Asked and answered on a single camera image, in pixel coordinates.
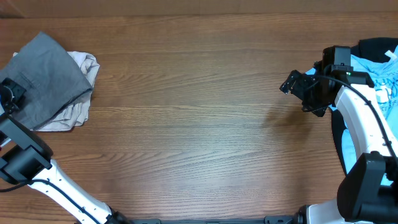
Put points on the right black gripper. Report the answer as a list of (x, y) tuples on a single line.
[(301, 81)]

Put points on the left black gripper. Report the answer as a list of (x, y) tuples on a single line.
[(18, 91)]

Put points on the grey shorts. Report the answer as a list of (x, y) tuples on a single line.
[(50, 76)]

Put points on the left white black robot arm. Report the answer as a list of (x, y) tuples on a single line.
[(29, 163)]

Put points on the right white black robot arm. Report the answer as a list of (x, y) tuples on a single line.
[(368, 193)]

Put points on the light blue printed t-shirt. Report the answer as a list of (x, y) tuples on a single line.
[(359, 130)]

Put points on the black garment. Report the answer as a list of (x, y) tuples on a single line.
[(378, 57)]

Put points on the folded beige shorts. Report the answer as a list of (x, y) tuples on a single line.
[(76, 113)]

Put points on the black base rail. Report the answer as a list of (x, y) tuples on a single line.
[(284, 219)]

